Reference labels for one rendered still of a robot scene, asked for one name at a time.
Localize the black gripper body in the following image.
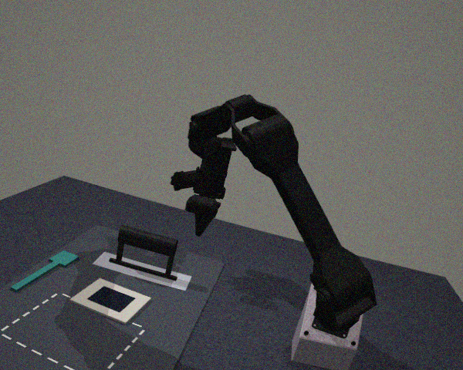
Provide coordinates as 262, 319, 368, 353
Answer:
185, 164, 228, 218

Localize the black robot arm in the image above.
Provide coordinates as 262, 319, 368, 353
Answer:
188, 94, 377, 339

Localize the teal flat trowel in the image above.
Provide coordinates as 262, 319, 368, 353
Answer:
10, 251, 79, 293

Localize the beige square tile with dark centre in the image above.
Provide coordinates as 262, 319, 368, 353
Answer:
70, 278, 151, 324

